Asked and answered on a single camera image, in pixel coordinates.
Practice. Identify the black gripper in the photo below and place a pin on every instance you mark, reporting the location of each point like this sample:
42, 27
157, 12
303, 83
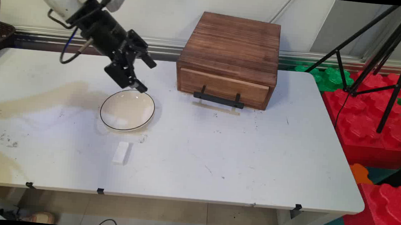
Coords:
103, 33

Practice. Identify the white plate with black rim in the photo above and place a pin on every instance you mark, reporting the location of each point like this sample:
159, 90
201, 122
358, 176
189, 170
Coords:
127, 110

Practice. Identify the white rectangular cutlery rest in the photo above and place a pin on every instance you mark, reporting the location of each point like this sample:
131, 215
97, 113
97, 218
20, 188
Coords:
120, 152

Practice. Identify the beige tape strip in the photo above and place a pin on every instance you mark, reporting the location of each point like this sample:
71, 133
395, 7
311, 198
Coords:
215, 108

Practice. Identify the dark wooden drawer cabinet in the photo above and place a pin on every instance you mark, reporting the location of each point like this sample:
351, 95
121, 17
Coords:
231, 39

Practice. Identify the black table edge clip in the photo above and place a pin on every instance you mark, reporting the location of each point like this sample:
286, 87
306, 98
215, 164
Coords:
298, 207
30, 185
100, 191

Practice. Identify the beige shoe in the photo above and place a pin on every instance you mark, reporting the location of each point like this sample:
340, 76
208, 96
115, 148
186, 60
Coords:
40, 217

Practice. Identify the large red foam block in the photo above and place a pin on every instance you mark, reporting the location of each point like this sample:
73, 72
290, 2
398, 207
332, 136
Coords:
360, 125
385, 216

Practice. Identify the orange foam piece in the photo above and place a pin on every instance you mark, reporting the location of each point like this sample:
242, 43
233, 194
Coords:
359, 173

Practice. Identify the aluminium wall rail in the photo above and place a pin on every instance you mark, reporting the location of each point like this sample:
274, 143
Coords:
162, 48

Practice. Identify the black camera tripod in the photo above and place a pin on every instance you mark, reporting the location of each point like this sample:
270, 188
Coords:
384, 52

